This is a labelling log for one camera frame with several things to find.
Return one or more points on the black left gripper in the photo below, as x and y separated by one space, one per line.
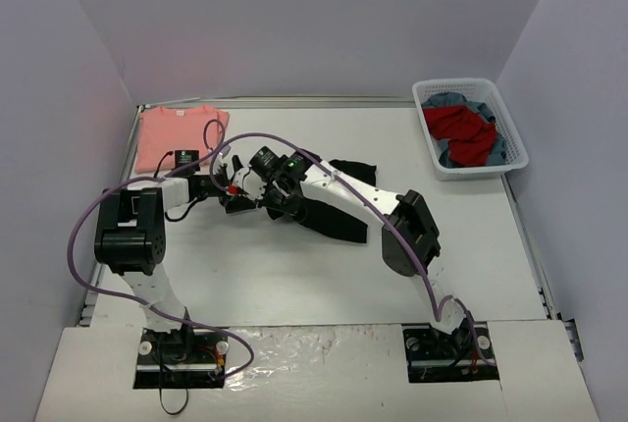
216 186

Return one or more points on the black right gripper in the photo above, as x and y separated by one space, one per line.
265 194

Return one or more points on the black t-shirt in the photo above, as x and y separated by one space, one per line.
329 221

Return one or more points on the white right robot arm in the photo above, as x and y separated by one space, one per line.
323 198

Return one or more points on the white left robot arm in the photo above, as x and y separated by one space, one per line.
131 240

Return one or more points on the folded pink t-shirt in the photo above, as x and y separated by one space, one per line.
164 129

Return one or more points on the red t-shirt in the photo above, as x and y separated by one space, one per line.
465 138

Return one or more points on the grey-blue t-shirt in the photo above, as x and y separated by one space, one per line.
497 155

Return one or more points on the white plastic laundry basket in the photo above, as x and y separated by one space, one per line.
475 90

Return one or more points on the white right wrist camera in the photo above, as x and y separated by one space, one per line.
246 187

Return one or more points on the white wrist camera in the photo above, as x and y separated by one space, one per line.
246 187
224 152

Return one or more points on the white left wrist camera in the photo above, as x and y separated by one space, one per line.
224 152

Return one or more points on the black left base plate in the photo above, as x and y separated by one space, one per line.
184 360

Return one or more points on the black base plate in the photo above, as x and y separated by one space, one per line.
434 357
184 360

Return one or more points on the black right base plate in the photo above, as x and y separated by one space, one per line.
434 357

